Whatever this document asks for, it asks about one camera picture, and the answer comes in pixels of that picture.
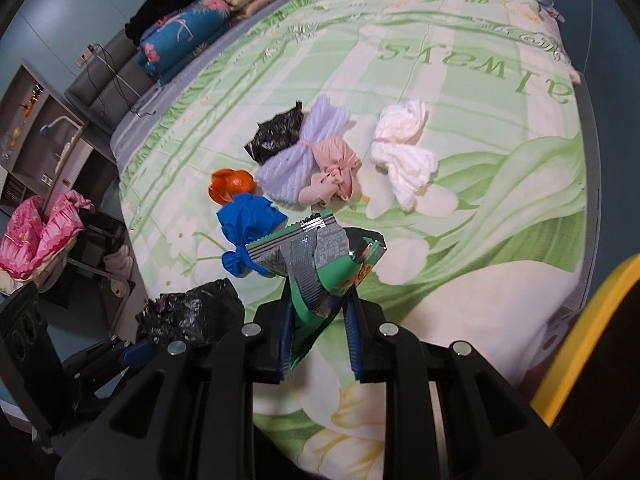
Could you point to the wall power outlet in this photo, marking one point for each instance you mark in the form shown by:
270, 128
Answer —
85, 56

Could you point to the grey bed headboard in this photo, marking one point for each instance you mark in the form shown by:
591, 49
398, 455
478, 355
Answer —
100, 90

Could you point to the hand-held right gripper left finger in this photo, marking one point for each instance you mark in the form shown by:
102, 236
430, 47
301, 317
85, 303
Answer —
285, 340

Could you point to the yellow fruit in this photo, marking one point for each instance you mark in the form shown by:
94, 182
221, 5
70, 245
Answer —
13, 133

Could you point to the beige slipper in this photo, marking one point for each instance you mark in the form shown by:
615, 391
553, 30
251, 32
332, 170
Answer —
119, 258
122, 287

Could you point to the white desk lamp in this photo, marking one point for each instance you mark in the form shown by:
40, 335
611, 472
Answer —
70, 122

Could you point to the white cloth right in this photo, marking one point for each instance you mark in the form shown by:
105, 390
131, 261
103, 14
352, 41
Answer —
400, 150

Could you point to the grey shelf unit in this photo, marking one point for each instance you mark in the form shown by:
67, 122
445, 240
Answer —
20, 160

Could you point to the yellow rimmed bin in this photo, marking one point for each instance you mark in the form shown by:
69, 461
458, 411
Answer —
590, 330

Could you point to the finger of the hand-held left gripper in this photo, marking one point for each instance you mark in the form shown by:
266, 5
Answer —
134, 355

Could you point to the pink crumpled cloth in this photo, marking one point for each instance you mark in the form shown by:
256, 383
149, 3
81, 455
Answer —
335, 170

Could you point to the black clothing pile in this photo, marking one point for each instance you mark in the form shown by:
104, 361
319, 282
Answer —
160, 5

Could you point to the purple foam fruit net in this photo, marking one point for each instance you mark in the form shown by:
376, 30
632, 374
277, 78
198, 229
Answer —
295, 165

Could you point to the small black plastic bag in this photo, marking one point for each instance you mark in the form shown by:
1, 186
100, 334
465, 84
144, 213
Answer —
272, 135

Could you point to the green patterned blanket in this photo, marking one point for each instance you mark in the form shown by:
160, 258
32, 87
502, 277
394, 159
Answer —
450, 110

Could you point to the blue floral folded quilt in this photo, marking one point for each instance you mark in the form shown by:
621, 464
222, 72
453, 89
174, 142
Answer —
185, 35

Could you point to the green snack packet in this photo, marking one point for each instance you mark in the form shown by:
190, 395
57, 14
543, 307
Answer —
310, 265

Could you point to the black metal rack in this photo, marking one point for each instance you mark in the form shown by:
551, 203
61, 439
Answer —
90, 266

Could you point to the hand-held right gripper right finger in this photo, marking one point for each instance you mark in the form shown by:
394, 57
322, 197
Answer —
352, 340

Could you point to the knotted orange plastic bag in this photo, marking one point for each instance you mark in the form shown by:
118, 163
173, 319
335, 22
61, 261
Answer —
232, 185

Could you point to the large black plastic bag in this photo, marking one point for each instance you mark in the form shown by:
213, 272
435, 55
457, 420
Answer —
195, 310

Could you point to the knotted blue plastic bag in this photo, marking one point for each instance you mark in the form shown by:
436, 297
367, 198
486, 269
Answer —
247, 222

